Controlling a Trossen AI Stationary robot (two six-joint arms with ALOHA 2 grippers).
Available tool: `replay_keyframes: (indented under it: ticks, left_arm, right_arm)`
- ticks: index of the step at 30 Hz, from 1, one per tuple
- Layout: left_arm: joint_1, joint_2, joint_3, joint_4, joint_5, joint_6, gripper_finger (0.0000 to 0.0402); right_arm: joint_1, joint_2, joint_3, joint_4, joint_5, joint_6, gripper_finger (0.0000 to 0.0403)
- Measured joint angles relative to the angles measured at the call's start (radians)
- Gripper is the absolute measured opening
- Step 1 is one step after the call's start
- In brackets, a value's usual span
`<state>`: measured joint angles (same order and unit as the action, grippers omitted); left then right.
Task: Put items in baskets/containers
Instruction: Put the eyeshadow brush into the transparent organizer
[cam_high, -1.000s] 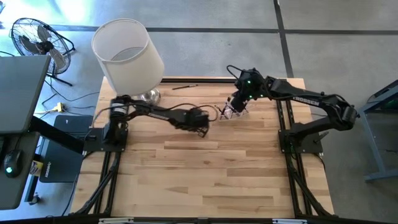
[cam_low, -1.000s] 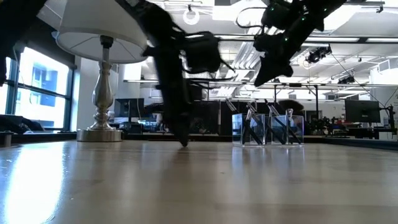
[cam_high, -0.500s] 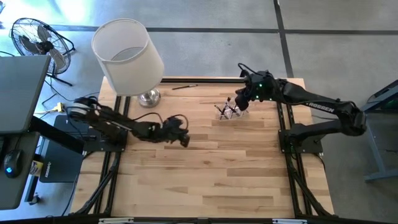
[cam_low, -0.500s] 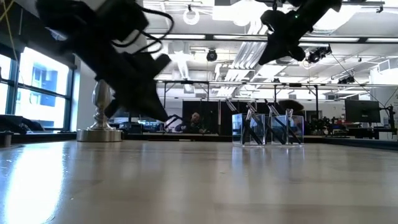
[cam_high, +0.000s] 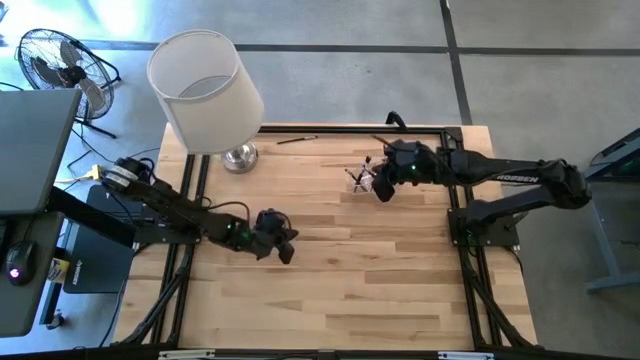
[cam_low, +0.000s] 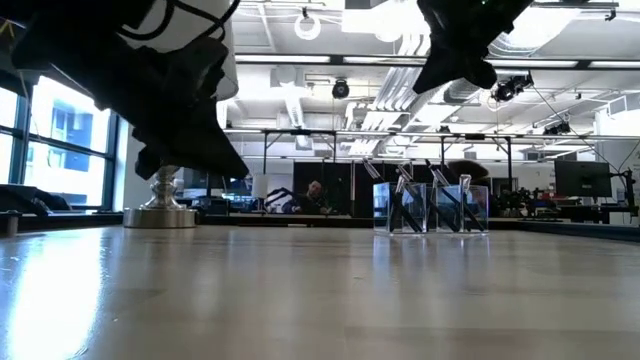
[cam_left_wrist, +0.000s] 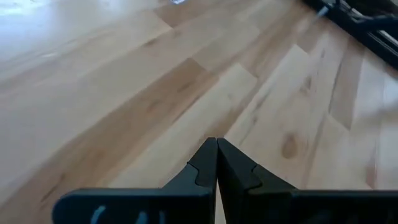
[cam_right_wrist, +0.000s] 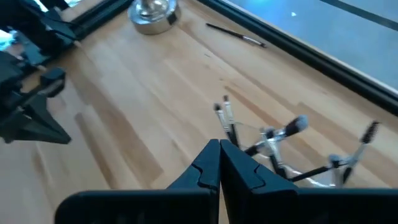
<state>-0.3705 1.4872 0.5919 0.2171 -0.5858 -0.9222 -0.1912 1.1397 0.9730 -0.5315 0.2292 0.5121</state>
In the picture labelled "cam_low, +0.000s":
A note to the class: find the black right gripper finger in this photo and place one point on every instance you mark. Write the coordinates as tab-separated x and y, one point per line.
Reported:
442	67
481	67

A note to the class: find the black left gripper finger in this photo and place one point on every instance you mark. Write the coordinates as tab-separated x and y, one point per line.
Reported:
155	150
210	145

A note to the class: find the clear acrylic brush organizer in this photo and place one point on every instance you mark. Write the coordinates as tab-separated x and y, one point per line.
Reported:
382	220

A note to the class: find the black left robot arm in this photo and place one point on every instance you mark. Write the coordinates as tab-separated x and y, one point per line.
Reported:
65	40

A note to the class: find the table lamp with white shade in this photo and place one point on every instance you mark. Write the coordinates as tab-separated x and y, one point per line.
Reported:
160	197

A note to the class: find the small white lampshade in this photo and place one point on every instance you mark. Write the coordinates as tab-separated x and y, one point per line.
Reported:
260	186

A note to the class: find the rig beam with light strips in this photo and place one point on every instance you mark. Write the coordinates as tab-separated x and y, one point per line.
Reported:
300	59

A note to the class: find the black background robot equipment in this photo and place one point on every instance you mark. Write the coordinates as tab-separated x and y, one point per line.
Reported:
527	192

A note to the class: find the black curved object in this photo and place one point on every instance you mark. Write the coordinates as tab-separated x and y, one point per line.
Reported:
25	197

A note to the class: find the black computer monitor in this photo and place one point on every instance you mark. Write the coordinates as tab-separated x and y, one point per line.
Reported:
582	179

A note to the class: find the black hanging camera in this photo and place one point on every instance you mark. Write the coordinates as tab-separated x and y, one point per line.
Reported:
557	129
505	91

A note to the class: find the black aluminium table frame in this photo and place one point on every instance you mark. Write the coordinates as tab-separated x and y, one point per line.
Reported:
250	220

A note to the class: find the window with dark frame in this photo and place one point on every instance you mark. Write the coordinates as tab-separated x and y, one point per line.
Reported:
70	165

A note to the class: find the black background rig frame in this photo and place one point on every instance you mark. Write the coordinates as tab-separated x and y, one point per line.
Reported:
300	132
509	160

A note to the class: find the black ceiling dome camera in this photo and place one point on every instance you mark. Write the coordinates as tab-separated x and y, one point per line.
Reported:
340	89

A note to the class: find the grey metal post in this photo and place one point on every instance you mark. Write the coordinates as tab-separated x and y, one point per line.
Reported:
9	222

